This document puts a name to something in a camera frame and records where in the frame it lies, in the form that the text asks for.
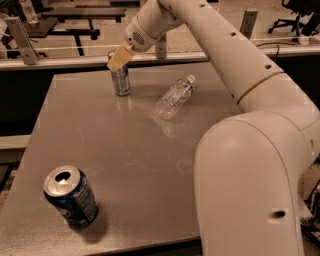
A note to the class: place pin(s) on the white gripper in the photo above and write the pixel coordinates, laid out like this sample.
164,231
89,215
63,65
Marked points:
141,34

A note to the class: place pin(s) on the silver redbull can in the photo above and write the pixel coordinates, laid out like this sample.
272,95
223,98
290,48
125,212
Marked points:
120,76

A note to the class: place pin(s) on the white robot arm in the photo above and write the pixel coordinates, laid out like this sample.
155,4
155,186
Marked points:
247,167

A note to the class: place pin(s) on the clear plastic water bottle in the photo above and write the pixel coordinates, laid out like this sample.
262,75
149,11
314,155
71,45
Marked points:
174,98

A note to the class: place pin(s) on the background plastic bottle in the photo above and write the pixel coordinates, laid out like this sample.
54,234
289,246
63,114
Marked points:
29,11

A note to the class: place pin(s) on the blue pepsi can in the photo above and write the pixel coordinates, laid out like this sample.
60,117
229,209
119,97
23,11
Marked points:
68,190

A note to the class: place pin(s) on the dark background table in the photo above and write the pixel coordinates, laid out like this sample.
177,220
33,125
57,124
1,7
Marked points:
74,21

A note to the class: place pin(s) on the metal rail barrier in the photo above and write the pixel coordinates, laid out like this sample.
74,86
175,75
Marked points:
145,59

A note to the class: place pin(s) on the middle metal bracket post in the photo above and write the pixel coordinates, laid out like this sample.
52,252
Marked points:
161,47

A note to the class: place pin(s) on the metal bracket post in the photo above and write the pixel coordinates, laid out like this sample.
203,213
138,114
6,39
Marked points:
18,32
248,22
161,47

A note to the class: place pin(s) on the left metal bracket post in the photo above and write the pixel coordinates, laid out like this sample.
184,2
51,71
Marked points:
18,32

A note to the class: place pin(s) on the right metal bracket post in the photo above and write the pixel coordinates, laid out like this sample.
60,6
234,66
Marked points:
248,22

